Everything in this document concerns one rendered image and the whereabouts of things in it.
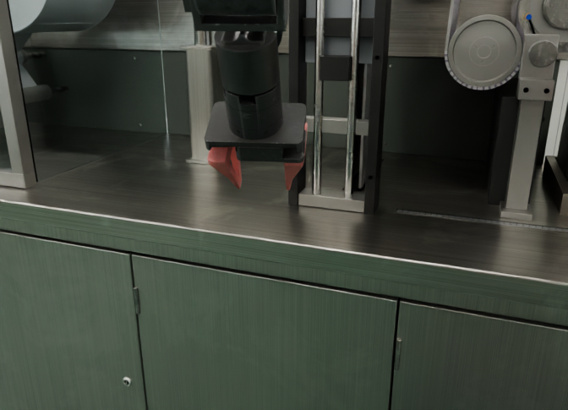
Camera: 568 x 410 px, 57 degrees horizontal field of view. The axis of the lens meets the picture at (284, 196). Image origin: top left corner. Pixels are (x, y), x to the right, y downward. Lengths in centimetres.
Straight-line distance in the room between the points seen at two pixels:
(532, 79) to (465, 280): 36
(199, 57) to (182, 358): 64
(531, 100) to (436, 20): 44
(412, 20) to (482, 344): 78
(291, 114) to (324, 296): 39
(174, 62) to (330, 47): 72
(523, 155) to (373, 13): 35
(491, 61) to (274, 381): 68
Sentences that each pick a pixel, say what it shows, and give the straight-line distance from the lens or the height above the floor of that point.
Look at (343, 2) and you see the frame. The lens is 92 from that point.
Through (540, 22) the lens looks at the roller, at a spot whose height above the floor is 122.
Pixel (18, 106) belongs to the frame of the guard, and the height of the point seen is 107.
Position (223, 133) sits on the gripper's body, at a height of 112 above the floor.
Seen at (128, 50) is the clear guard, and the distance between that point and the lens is 144.
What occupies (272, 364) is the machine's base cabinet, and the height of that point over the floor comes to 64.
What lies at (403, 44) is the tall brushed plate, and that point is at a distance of 133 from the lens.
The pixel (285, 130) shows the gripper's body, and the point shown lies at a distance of 54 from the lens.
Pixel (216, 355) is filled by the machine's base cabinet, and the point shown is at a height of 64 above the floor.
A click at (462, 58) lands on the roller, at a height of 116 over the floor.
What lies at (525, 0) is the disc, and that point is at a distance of 99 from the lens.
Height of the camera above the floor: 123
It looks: 19 degrees down
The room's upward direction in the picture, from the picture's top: straight up
